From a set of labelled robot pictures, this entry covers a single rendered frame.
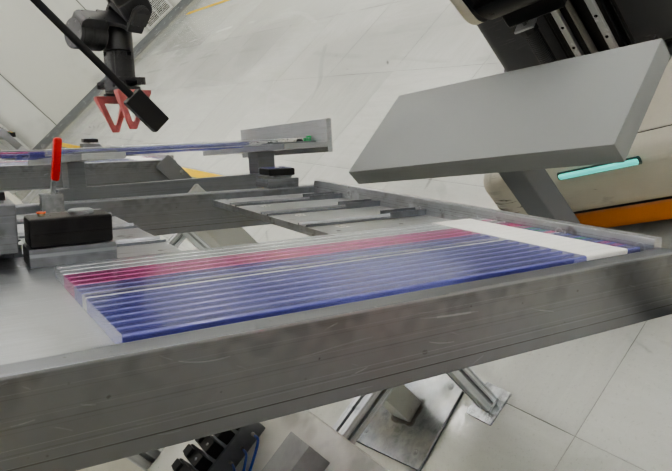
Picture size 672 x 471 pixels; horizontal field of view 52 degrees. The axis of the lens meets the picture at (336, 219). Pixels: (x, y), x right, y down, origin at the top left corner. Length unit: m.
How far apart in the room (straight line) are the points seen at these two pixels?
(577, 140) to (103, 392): 0.87
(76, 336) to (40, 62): 8.14
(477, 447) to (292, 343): 1.22
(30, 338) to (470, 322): 0.31
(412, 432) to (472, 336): 1.22
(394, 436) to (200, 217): 0.87
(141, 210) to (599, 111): 0.73
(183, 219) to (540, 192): 0.69
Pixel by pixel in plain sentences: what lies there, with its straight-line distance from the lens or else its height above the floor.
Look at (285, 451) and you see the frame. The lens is 0.95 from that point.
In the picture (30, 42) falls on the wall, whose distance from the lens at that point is 8.59.
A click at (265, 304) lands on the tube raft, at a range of 0.49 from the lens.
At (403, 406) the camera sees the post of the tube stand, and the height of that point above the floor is 0.06.
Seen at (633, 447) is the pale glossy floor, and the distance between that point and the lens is 1.50.
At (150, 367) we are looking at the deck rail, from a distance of 0.41.
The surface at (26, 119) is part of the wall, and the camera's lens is 8.54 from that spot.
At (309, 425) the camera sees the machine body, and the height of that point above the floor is 0.62.
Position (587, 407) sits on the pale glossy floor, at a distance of 1.57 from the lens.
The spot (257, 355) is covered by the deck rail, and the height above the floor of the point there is 1.02.
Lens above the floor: 1.25
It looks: 28 degrees down
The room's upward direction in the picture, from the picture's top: 43 degrees counter-clockwise
